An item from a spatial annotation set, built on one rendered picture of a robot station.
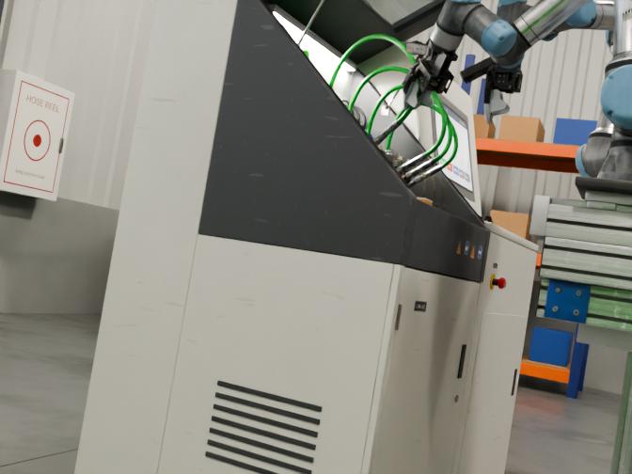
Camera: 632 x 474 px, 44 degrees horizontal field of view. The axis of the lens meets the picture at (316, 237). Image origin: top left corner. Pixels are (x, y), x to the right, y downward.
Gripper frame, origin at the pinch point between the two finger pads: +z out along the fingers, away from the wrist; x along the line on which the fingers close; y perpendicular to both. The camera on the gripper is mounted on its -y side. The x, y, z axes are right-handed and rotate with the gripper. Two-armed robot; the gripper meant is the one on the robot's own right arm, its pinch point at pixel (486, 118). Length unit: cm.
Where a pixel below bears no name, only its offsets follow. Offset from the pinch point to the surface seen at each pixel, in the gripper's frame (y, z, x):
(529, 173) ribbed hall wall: -139, -91, 636
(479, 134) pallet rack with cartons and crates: -166, -105, 522
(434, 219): -2.6, 30.9, -21.3
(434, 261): -2.6, 41.2, -16.3
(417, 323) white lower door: -3, 57, -22
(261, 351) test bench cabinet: -35, 70, -39
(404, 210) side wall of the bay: -4, 31, -39
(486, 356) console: -2, 67, 48
